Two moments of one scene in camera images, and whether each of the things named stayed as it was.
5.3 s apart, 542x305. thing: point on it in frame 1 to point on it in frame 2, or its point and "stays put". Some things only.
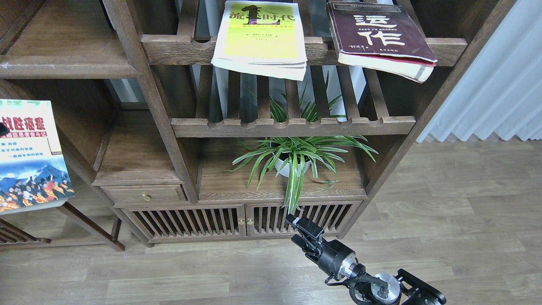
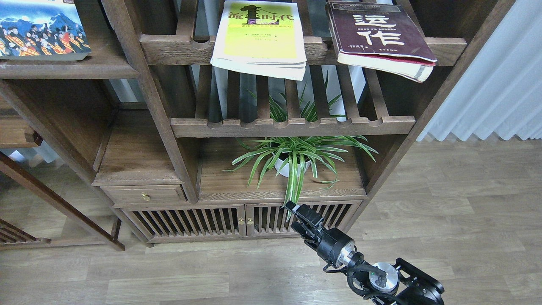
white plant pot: (283, 167) stays put
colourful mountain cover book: (34, 174) to (42, 30)
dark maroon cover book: (381, 37) stays put
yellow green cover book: (262, 38) stays put
